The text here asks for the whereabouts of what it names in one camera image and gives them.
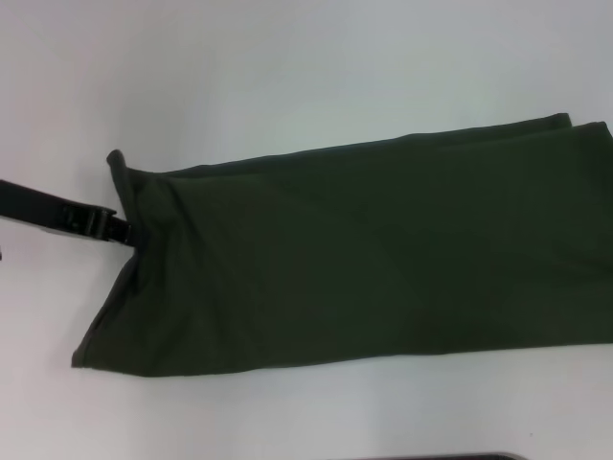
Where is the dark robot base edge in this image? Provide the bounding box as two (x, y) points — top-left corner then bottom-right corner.
(329, 449), (528, 460)

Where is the dark green T-shirt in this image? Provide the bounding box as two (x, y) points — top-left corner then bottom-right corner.
(70, 111), (613, 380)

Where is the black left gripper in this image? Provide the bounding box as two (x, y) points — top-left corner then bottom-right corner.
(0, 177), (138, 249)

